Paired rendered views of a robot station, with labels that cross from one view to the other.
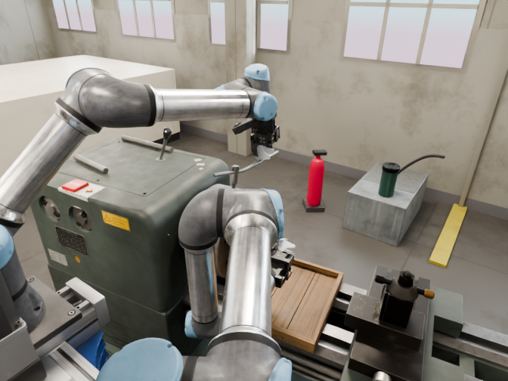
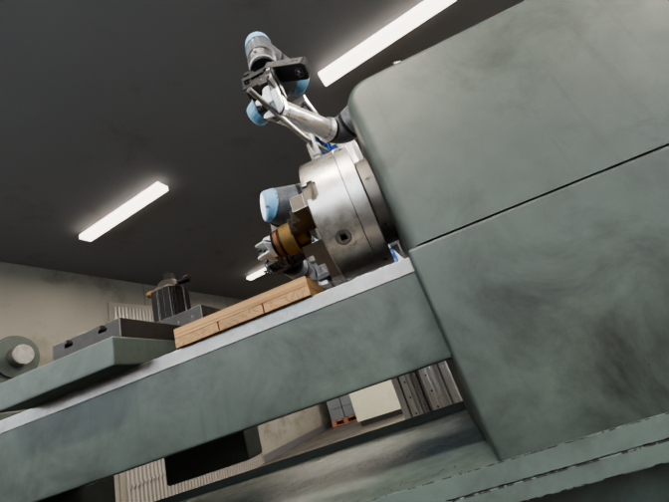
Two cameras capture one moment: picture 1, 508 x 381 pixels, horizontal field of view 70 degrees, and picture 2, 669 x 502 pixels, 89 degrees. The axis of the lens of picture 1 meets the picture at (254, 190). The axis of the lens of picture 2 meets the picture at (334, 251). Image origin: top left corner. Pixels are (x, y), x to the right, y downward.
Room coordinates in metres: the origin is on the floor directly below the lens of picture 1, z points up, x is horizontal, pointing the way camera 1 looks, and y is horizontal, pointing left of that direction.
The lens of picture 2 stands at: (1.81, -0.18, 0.69)
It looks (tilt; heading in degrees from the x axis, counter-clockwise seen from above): 22 degrees up; 163
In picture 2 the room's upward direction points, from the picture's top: 19 degrees counter-clockwise
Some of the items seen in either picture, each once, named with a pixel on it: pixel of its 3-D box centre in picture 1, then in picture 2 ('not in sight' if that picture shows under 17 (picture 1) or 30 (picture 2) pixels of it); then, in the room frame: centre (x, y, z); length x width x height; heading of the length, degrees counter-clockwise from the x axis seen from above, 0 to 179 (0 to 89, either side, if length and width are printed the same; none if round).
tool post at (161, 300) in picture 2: (397, 302); (171, 305); (0.75, -0.41, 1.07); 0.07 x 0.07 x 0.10; 64
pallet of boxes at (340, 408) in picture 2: not in sight; (347, 394); (-7.25, 1.64, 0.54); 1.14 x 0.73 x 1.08; 145
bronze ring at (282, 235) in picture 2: not in sight; (292, 238); (1.01, -0.04, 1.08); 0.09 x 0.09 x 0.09; 64
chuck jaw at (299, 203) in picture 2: not in sight; (304, 211); (1.13, -0.02, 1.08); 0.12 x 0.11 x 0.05; 154
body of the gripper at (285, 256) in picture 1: (274, 267); (281, 260); (0.88, -0.07, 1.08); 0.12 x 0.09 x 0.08; 154
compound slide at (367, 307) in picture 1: (384, 319); (182, 327); (0.76, -0.38, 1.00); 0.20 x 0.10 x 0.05; 64
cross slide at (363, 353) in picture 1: (394, 319); (159, 345); (0.81, -0.44, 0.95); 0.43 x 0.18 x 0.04; 154
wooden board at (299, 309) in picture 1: (289, 294); (277, 322); (0.97, -0.13, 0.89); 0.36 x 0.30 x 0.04; 154
